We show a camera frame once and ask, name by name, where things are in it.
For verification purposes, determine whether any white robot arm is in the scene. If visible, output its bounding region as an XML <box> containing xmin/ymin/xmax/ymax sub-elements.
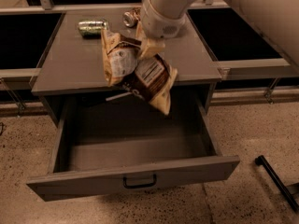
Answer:
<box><xmin>141</xmin><ymin>0</ymin><xmax>299</xmax><ymax>67</ymax></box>

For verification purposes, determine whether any black drawer handle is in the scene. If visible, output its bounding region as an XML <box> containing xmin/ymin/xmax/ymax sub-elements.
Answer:
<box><xmin>122</xmin><ymin>175</ymin><xmax>157</xmax><ymax>189</ymax></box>

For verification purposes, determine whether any grey cabinet counter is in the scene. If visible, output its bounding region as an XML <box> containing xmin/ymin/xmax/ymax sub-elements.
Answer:
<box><xmin>30</xmin><ymin>6</ymin><xmax>222</xmax><ymax>128</ymax></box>

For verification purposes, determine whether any black bar on floor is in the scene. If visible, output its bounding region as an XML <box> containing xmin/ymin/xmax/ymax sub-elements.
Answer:
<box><xmin>254</xmin><ymin>155</ymin><xmax>299</xmax><ymax>214</ymax></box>

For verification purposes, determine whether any open grey top drawer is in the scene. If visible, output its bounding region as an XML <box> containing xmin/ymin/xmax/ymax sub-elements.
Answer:
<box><xmin>27</xmin><ymin>90</ymin><xmax>240</xmax><ymax>201</ymax></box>

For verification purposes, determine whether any green soda can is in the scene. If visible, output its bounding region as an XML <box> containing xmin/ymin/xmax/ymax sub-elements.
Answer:
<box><xmin>78</xmin><ymin>19</ymin><xmax>109</xmax><ymax>37</ymax></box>

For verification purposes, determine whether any brown chip bag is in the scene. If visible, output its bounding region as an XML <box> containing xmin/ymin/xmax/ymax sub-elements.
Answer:
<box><xmin>101</xmin><ymin>30</ymin><xmax>178</xmax><ymax>115</ymax></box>

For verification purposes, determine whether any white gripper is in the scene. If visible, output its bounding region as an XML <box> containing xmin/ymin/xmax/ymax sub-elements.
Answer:
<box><xmin>135</xmin><ymin>0</ymin><xmax>185</xmax><ymax>60</ymax></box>

